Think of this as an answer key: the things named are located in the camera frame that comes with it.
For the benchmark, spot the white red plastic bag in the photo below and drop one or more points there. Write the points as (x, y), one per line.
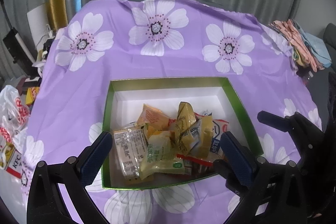
(14, 118)

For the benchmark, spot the gold snack pack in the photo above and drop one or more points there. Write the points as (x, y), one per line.
(193, 136)

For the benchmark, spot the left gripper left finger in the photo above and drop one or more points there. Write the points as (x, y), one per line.
(46, 203)

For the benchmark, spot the white board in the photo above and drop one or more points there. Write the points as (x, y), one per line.
(39, 26)

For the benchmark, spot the green cardboard box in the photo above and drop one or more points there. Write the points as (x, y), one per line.
(124, 103)

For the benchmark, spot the green white rice snack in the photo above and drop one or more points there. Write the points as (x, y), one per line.
(161, 153)

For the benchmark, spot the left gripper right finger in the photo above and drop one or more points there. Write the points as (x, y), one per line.
(271, 191)

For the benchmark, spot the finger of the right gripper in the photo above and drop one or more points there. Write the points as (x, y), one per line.
(280, 122)
(238, 176)

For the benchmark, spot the upright vacuum cleaner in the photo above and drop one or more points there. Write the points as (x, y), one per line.
(19, 57)

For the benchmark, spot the grey sofa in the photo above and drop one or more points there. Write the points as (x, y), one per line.
(329, 37)

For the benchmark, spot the orange cracker snack pack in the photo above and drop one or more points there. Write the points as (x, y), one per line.
(154, 117)

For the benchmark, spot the beige text label snack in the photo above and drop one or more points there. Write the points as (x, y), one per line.
(131, 147)

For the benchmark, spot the white blue red snack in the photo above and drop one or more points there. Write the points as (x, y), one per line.
(218, 134)

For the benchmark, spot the folded pink cloth pile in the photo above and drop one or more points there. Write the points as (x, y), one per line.
(308, 50)

